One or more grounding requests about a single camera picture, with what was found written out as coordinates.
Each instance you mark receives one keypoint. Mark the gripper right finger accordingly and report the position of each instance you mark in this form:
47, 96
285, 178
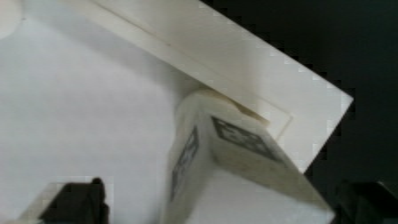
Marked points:
367, 203

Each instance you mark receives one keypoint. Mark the white square table top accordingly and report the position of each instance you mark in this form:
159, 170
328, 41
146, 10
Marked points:
104, 61

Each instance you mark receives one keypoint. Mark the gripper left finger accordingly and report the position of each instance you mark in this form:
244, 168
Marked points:
70, 204

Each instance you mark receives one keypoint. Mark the white leg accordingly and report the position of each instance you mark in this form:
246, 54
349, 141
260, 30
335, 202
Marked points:
235, 184

